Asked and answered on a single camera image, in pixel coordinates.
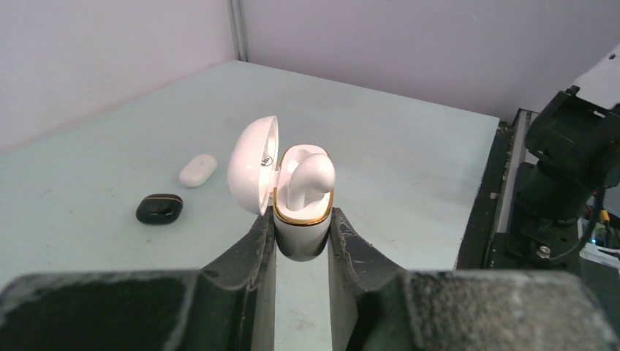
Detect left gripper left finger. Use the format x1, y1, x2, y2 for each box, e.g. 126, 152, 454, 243
1, 208, 276, 350

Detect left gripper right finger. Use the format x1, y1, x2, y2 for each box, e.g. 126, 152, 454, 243
328, 208, 619, 350

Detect white gold-trimmed charging case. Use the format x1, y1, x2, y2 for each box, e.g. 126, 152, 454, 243
227, 116, 335, 262

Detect white stem earbud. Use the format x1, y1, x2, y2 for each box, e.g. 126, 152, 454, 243
287, 153, 336, 211

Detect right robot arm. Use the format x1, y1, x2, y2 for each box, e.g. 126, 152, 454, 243
489, 48, 619, 273

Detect black charging case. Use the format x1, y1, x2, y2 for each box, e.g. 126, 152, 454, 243
135, 194, 184, 225

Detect white oval charging case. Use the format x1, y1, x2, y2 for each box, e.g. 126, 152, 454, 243
178, 154, 218, 189

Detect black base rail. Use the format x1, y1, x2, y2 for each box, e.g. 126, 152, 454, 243
455, 108, 620, 311

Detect left corner aluminium post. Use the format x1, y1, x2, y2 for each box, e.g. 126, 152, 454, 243
227, 0, 249, 62

